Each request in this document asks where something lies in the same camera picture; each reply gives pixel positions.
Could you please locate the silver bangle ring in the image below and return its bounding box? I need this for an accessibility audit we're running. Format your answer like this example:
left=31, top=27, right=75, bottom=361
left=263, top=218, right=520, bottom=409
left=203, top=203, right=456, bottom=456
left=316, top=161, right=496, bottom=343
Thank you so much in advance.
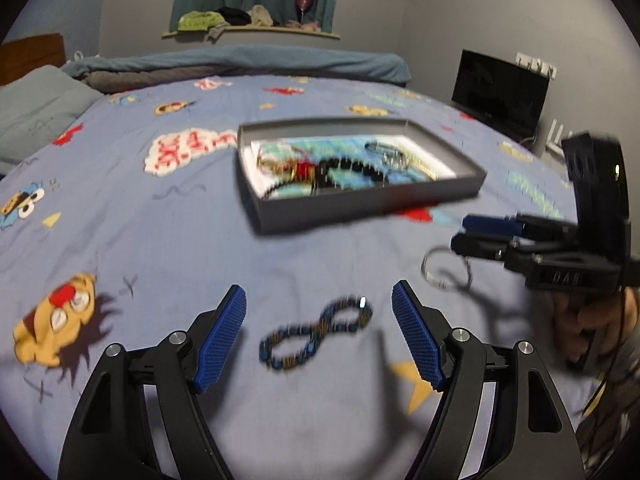
left=421, top=245, right=474, bottom=292

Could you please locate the large black bead bracelet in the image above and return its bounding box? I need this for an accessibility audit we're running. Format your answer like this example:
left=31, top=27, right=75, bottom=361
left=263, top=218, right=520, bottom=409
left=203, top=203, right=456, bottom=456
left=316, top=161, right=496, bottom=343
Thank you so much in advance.
left=261, top=155, right=402, bottom=201

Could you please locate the dark blue beaded bracelet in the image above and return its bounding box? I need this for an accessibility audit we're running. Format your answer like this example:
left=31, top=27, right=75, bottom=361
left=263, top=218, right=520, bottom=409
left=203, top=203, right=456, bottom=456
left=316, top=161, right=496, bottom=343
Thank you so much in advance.
left=258, top=294, right=374, bottom=372

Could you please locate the person's right hand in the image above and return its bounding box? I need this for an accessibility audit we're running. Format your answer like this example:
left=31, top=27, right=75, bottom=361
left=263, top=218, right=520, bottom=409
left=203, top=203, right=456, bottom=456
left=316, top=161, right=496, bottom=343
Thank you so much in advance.
left=551, top=287, right=639, bottom=362

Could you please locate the black television screen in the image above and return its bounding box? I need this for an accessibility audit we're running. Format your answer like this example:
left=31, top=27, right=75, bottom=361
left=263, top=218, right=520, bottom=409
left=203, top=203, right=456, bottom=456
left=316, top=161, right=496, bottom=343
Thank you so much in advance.
left=451, top=50, right=549, bottom=140

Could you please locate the cartoon print blue bedsheet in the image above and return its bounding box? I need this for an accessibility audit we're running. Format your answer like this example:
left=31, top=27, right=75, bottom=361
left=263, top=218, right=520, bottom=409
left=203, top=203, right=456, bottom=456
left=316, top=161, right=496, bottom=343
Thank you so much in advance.
left=1, top=76, right=596, bottom=479

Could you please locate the grey shallow cardboard box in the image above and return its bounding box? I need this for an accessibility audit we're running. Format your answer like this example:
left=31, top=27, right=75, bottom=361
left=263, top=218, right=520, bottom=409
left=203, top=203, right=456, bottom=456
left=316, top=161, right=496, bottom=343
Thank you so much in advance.
left=238, top=117, right=486, bottom=234

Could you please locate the printed paper sheet in box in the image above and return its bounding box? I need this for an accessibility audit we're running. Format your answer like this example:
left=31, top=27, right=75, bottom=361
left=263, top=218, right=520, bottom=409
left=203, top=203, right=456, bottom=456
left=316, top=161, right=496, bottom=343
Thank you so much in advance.
left=241, top=134, right=457, bottom=200

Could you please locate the teal folded blanket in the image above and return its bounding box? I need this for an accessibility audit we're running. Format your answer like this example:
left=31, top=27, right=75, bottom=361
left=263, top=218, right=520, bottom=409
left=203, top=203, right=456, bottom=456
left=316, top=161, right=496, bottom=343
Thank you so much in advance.
left=62, top=44, right=411, bottom=87

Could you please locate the beige cloth on sill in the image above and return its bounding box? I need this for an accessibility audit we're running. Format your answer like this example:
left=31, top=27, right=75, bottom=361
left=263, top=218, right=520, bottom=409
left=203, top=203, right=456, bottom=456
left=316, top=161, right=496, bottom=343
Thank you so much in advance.
left=247, top=4, right=273, bottom=27

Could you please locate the black clothing on sill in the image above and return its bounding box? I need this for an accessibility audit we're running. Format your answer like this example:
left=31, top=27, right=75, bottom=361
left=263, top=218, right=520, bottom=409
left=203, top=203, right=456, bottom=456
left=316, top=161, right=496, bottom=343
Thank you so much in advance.
left=216, top=6, right=252, bottom=26

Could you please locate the grey-blue pillow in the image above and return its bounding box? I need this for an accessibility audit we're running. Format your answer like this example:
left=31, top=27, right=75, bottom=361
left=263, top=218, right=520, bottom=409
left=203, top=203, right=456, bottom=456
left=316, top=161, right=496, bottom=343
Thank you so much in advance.
left=0, top=65, right=103, bottom=176

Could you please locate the wooden window sill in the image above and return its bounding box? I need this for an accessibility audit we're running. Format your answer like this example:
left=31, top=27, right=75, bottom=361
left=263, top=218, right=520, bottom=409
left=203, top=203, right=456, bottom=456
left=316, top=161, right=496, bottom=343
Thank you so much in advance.
left=160, top=24, right=342, bottom=42

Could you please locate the grey blanket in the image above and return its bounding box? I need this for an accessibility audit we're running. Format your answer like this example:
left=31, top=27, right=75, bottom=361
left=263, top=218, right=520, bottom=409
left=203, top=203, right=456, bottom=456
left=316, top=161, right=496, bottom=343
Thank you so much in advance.
left=81, top=65, right=252, bottom=96

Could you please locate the green cloth on sill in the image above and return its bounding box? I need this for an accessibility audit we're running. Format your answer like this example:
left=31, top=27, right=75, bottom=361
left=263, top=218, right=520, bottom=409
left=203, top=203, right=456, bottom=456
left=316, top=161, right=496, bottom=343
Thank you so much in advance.
left=177, top=11, right=229, bottom=32

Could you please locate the wooden headboard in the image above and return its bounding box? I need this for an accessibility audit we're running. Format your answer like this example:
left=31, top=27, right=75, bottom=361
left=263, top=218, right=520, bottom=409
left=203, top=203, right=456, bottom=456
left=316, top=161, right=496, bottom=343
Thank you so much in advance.
left=0, top=34, right=66, bottom=86

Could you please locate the white wall socket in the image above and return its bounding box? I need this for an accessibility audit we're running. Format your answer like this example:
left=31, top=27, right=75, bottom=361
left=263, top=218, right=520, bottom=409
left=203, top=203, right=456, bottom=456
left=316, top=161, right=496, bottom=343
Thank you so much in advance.
left=515, top=52, right=558, bottom=80

